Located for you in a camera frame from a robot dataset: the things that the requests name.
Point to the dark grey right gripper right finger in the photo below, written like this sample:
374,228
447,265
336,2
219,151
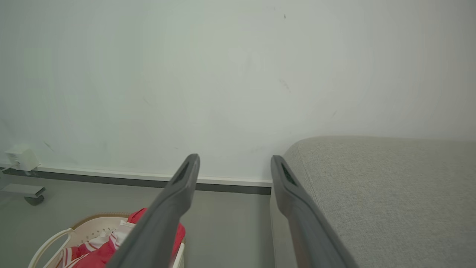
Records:
305,223

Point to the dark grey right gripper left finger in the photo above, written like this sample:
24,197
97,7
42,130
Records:
163,216

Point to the white garment with red stripes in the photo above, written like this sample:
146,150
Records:
119,232

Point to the cream plastic laundry basket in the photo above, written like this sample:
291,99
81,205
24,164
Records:
87,227

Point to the white and black baseboard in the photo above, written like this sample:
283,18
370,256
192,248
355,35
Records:
111,178

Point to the grey fabric sofa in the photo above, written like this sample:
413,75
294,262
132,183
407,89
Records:
390,201

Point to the grey metal frame with caster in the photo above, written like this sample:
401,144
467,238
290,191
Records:
22,190

